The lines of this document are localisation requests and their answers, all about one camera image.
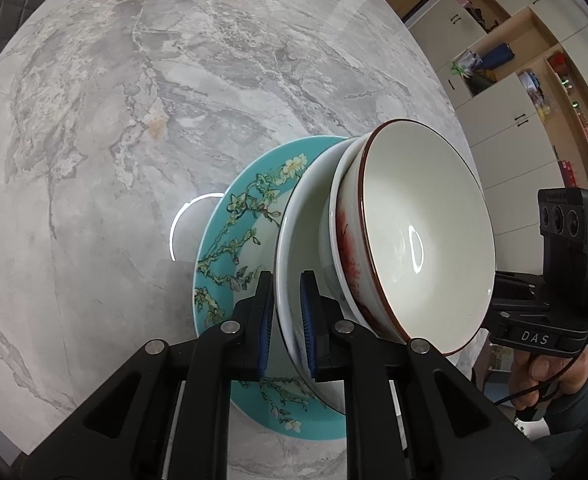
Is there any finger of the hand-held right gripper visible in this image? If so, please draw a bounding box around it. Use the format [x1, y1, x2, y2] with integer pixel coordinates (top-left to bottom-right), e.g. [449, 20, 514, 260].
[494, 270, 542, 311]

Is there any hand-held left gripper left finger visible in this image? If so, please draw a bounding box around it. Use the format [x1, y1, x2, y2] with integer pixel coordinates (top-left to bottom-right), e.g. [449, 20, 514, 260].
[24, 270, 275, 480]

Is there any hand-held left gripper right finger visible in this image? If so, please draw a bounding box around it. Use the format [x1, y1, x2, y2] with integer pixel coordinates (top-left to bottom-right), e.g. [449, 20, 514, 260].
[300, 270, 554, 480]

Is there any wide white bowl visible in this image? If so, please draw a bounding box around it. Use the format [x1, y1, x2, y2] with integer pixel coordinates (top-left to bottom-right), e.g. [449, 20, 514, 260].
[274, 137, 369, 416]

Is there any large teal floral plate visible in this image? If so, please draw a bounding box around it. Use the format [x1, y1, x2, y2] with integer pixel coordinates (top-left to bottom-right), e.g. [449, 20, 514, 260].
[193, 136, 405, 442]

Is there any red floral bowl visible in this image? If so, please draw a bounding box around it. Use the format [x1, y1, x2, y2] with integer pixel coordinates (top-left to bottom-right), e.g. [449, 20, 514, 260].
[330, 119, 496, 356]

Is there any person's right forearm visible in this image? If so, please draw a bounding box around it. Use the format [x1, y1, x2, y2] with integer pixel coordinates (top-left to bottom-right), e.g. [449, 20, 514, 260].
[534, 345, 588, 441]

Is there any person's right hand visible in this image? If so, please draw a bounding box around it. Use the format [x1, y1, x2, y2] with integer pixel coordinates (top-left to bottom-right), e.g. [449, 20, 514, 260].
[508, 347, 588, 423]

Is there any blue bag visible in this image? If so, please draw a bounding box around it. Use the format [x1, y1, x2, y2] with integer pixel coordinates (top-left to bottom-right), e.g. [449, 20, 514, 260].
[478, 44, 515, 69]

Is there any cream wall cabinet unit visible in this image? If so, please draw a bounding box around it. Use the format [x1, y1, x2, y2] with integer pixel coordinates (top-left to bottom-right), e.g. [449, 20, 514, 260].
[376, 0, 588, 271]

